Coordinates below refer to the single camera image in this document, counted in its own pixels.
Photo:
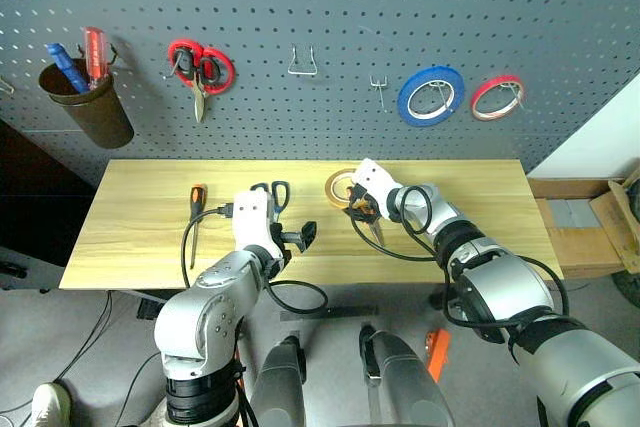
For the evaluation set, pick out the orange black pliers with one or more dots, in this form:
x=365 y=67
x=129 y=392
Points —
x=378 y=234

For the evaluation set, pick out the grey perforated pegboard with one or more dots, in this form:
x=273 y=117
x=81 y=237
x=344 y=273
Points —
x=320 y=7

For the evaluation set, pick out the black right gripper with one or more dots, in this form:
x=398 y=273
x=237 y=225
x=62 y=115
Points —
x=356 y=194

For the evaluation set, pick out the black table foot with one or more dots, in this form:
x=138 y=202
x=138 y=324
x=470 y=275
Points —
x=150 y=308

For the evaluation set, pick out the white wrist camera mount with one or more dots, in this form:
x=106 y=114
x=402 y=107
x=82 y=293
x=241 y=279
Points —
x=377 y=179
x=252 y=227

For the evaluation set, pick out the red tape roll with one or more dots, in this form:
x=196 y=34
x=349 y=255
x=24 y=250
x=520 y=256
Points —
x=497 y=79

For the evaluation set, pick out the black cup hook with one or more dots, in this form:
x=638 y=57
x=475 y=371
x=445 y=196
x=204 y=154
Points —
x=114 y=54

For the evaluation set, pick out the silver double prong hook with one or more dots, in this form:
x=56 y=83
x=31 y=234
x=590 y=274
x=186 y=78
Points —
x=380 y=94

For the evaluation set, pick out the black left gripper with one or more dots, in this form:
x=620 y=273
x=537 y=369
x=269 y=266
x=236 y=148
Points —
x=283 y=239

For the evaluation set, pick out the yellow tape roll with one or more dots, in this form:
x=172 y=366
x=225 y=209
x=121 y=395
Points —
x=329 y=189

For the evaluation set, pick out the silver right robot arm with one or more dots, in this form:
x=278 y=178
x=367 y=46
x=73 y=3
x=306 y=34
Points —
x=505 y=287

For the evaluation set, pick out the silver peg hook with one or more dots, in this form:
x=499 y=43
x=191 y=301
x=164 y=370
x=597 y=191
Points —
x=167 y=73
x=442 y=94
x=517 y=94

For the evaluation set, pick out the blue tape roll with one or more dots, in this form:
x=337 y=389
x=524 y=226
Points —
x=432 y=71

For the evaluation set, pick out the black round object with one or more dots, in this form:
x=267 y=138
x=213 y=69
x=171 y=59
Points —
x=629 y=289

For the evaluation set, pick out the brown cardboard box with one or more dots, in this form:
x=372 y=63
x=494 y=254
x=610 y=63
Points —
x=575 y=247

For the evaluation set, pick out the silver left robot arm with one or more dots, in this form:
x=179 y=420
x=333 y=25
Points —
x=200 y=317

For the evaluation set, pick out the black flat strip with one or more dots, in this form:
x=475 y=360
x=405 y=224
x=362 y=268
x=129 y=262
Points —
x=325 y=312

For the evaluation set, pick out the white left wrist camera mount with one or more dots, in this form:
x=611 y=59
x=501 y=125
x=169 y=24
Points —
x=252 y=227

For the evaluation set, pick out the orange black screwdriver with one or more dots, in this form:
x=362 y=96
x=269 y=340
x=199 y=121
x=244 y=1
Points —
x=199 y=197

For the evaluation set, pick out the white shoe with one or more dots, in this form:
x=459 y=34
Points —
x=50 y=404

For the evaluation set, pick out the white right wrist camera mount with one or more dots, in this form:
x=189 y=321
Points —
x=377 y=179

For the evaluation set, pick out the grey rounded leg shell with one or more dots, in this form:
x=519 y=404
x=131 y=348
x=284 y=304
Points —
x=277 y=387
x=410 y=387

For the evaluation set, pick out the short orange clamp tool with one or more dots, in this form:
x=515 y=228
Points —
x=439 y=352

